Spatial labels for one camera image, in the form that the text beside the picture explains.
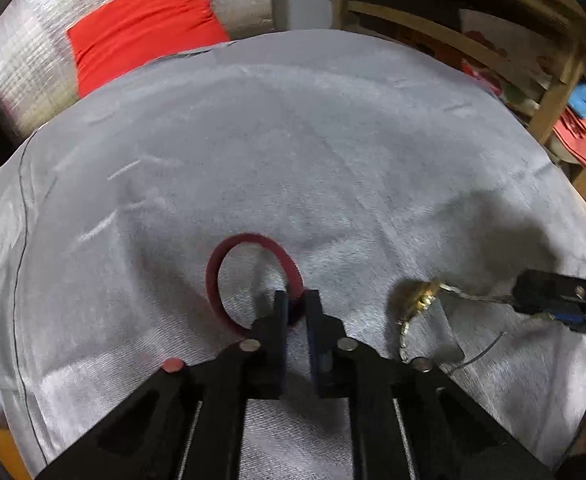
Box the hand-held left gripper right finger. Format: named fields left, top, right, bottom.
left=305, top=290, right=554, bottom=480

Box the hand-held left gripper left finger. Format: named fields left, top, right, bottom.
left=38, top=290, right=290, bottom=480

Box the maroon hair tie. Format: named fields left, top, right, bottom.
left=205, top=232, right=305, bottom=338

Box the gold brooch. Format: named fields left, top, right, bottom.
left=392, top=277, right=516, bottom=361

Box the grey blanket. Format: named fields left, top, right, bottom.
left=0, top=27, right=586, bottom=480

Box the red cloth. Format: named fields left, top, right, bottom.
left=553, top=110, right=586, bottom=176

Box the wooden shelf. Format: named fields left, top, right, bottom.
left=283, top=0, right=586, bottom=146

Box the red cushion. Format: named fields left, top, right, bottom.
left=66, top=0, right=231, bottom=98

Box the silver foil sheet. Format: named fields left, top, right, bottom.
left=0, top=0, right=274, bottom=143

